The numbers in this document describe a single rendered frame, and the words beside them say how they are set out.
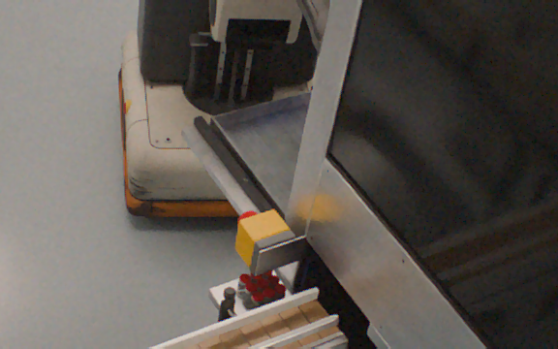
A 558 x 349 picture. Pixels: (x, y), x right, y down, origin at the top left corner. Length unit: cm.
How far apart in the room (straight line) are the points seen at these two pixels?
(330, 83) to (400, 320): 37
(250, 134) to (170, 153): 85
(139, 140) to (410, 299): 160
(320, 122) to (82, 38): 231
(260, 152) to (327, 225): 46
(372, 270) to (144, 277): 148
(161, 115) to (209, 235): 39
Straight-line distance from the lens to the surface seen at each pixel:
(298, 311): 179
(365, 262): 164
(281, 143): 215
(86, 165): 335
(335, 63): 156
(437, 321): 153
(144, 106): 314
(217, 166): 208
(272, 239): 175
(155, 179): 301
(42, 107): 356
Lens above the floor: 229
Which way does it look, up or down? 44 degrees down
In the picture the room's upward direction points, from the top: 10 degrees clockwise
